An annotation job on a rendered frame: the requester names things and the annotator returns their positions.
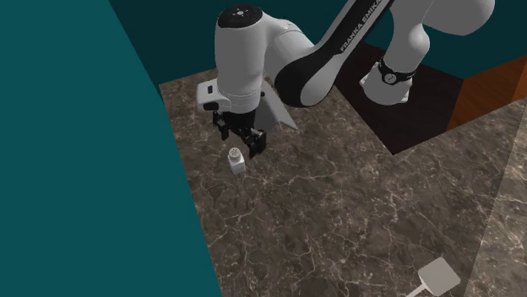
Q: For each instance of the white salt shaker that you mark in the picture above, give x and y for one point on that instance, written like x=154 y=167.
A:
x=237 y=163

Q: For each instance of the grey wedge-shaped stand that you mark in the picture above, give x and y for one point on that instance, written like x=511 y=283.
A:
x=273 y=113

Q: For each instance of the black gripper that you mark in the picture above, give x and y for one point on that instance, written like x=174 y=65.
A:
x=241 y=121

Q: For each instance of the grey spatula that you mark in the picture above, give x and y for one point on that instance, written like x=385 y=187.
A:
x=438 y=276

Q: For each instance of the dark robot stand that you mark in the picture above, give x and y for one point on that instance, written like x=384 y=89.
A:
x=424 y=119

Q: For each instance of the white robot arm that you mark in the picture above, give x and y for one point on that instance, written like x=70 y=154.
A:
x=243 y=61

